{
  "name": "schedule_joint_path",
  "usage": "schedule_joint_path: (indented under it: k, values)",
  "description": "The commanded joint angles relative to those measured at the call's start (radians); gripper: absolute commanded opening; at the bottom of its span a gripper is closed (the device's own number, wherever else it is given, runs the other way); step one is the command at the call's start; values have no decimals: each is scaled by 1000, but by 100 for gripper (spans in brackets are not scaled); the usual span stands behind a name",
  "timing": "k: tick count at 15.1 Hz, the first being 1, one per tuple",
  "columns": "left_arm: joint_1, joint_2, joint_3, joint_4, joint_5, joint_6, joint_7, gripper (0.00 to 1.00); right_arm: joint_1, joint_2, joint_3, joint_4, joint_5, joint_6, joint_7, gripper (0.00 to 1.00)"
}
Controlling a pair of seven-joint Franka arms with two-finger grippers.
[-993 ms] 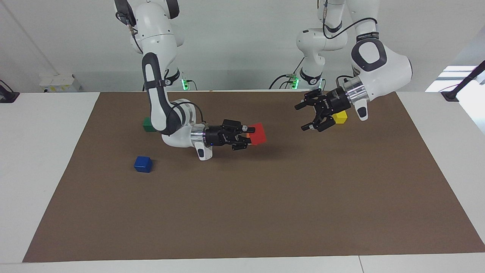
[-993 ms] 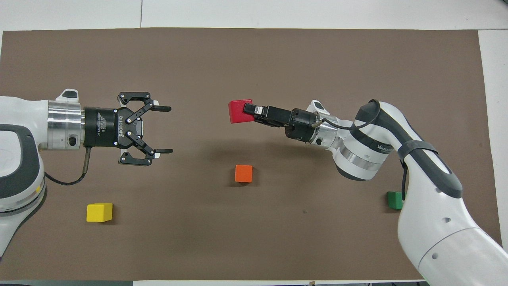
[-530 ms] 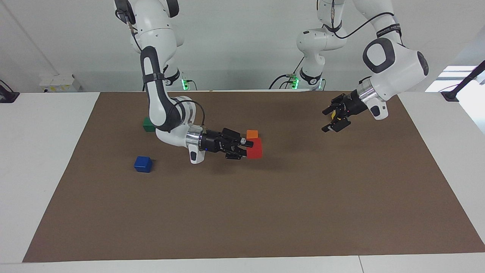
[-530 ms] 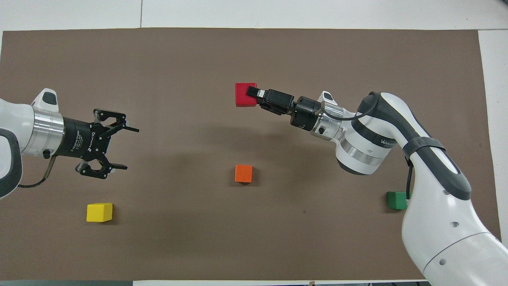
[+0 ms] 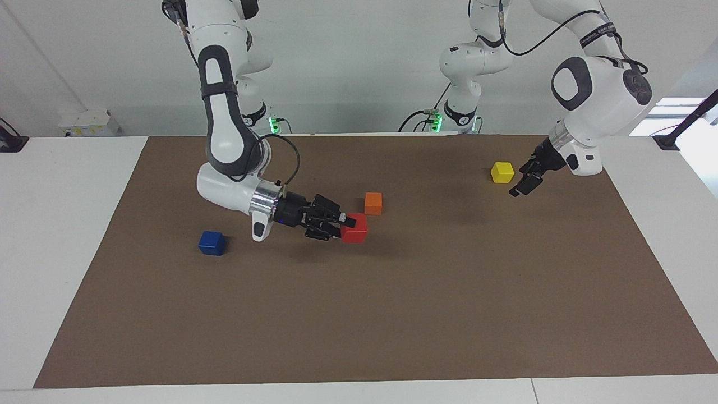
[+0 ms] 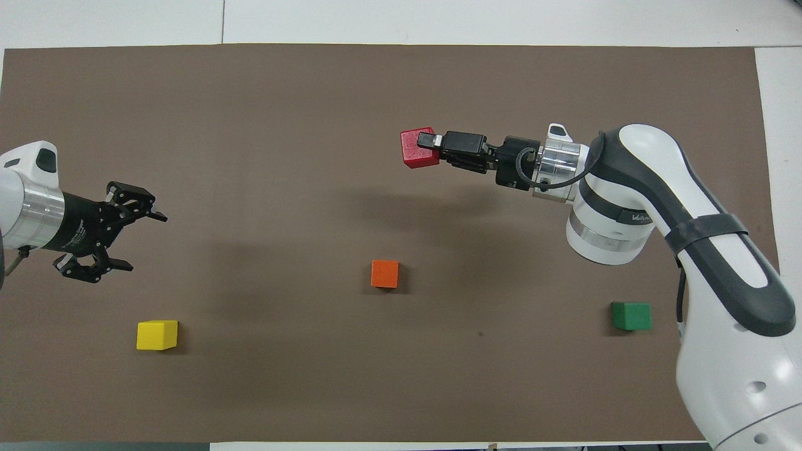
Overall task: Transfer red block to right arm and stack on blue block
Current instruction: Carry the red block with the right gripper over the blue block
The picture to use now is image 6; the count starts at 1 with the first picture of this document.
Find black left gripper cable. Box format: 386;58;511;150
4;247;29;277

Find black velcro cable strap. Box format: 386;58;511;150
664;214;749;256

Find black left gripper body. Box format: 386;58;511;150
53;191;117;257

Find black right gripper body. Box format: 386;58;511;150
495;136;541;189

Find brown table mat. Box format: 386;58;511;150
0;43;781;444

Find orange wooden block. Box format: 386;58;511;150
370;260;400;289

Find red wooden block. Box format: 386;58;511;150
401;128;441;170

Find green wooden block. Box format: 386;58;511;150
612;302;652;331

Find yellow wooden block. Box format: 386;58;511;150
136;320;179;351

